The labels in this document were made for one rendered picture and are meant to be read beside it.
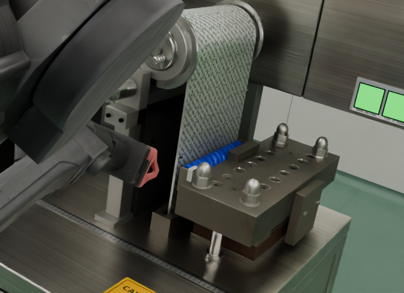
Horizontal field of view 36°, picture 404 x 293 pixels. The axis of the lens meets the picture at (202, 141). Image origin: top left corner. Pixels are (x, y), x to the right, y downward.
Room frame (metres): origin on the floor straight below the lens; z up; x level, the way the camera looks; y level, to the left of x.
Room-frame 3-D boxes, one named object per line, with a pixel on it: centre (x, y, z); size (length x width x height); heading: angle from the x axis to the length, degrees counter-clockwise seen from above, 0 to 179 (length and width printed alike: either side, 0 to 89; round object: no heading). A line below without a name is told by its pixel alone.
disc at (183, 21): (1.10, 0.10, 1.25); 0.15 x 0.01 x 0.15; 61
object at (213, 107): (1.17, -0.02, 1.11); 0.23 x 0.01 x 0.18; 151
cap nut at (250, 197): (0.98, -0.10, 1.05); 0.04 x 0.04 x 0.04
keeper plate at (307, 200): (1.11, -0.23, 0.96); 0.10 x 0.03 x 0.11; 151
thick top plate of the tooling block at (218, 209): (1.14, -0.14, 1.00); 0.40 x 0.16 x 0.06; 151
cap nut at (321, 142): (1.26, -0.26, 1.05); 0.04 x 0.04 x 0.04
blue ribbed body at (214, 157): (1.16, -0.03, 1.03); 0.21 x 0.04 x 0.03; 151
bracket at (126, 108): (1.07, 0.15, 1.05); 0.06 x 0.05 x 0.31; 151
